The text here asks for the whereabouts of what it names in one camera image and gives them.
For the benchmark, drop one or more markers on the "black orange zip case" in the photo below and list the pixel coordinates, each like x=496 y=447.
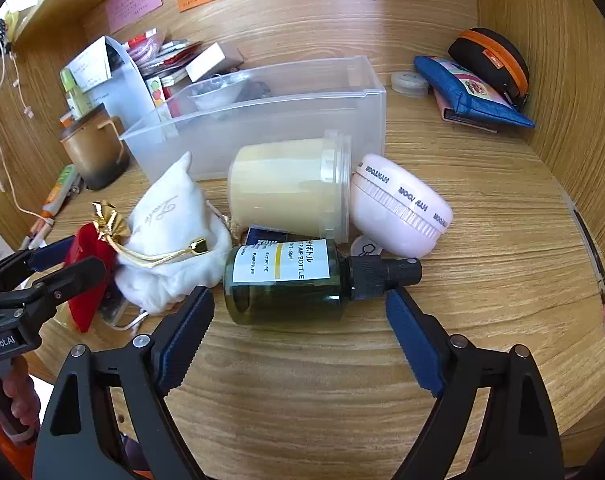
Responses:
x=482 y=50

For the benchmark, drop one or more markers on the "clear plastic storage box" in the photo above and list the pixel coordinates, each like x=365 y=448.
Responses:
x=282 y=110

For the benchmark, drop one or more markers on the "cream plastic jar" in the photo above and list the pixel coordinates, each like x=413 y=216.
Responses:
x=277 y=185

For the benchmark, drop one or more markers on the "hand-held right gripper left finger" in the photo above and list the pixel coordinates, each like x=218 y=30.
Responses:
x=187 y=340

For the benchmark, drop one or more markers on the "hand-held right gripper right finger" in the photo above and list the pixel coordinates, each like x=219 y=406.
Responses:
x=412 y=345

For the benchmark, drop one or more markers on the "green spray bottle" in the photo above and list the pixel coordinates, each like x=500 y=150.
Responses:
x=75 y=95

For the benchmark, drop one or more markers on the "person's left hand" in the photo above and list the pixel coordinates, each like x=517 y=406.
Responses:
x=25 y=405

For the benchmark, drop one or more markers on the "pink notebook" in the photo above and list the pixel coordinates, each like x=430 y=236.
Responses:
x=445 y=110

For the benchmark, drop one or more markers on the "brown lidded mug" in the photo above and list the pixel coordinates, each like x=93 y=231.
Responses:
x=90 y=155

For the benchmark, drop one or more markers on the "white round tag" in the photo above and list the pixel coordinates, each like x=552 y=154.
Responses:
x=365 y=249

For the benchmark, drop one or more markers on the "dark green pump bottle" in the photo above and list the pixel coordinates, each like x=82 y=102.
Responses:
x=282 y=300

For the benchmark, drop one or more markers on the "fruit print box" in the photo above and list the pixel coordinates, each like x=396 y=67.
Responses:
x=155 y=92

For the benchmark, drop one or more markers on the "clear tape roll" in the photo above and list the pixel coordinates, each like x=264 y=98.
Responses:
x=407 y=84

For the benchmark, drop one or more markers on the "white file holder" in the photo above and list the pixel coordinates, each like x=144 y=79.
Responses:
x=127 y=85

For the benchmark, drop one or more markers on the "white cardboard box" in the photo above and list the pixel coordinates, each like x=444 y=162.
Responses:
x=207 y=60

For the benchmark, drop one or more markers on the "wooden desktop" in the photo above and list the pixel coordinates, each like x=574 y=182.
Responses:
x=332 y=385

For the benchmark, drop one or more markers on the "pile of small packets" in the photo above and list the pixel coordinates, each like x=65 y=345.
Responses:
x=152 y=47

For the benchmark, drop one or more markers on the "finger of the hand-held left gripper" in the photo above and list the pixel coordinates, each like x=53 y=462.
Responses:
x=52 y=256
x=67 y=280

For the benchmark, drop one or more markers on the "blue zip pouch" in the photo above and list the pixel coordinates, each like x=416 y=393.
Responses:
x=432 y=72

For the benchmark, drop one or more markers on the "pink paper note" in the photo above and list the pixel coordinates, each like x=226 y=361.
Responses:
x=132 y=5

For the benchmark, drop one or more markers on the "green orange marker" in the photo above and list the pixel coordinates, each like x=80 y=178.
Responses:
x=57 y=195

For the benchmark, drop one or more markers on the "small blue box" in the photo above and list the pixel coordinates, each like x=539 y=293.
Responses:
x=265 y=235

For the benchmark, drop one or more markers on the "clear plastic bag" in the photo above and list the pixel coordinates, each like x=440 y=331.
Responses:
x=215 y=92

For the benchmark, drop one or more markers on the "red velvet pouch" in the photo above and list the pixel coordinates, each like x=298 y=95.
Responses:
x=90 y=245

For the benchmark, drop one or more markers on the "pink round case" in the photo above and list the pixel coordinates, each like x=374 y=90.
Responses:
x=382 y=215

